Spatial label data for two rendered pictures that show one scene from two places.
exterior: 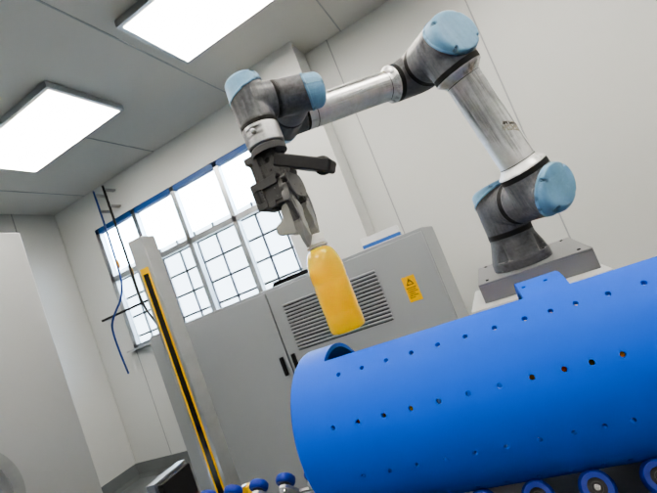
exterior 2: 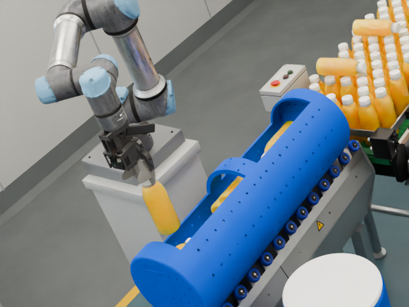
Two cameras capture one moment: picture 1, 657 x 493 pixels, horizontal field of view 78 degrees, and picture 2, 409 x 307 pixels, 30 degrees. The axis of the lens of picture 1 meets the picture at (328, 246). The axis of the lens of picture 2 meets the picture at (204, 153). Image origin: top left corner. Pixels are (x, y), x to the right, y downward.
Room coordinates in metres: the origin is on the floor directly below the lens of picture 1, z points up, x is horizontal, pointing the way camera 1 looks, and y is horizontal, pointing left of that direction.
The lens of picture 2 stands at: (-0.28, 1.49, 2.52)
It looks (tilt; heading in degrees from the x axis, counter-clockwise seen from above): 31 degrees down; 300
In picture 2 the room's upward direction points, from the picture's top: 22 degrees counter-clockwise
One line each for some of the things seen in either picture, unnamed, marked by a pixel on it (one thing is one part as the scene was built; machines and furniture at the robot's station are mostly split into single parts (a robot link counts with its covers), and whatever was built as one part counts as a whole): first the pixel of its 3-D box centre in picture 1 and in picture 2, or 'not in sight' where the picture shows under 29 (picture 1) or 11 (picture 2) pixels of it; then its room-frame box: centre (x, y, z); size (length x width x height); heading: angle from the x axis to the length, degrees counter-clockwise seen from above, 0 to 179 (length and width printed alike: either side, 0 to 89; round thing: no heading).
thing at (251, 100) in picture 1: (251, 103); (100, 91); (0.77, 0.04, 1.73); 0.09 x 0.08 x 0.11; 109
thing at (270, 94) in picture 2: not in sight; (285, 88); (0.71, -1.03, 1.05); 0.20 x 0.10 x 0.10; 71
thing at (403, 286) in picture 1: (318, 383); not in sight; (2.83, 0.40, 0.72); 2.15 x 0.54 x 1.45; 69
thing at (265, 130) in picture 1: (263, 139); (112, 117); (0.77, 0.04, 1.65); 0.08 x 0.08 x 0.05
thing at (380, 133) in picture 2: not in sight; (384, 144); (0.30, -0.72, 0.95); 0.10 x 0.07 x 0.10; 161
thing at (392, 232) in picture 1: (380, 238); not in sight; (2.52, -0.33, 1.48); 0.24 x 0.12 x 0.08; 77
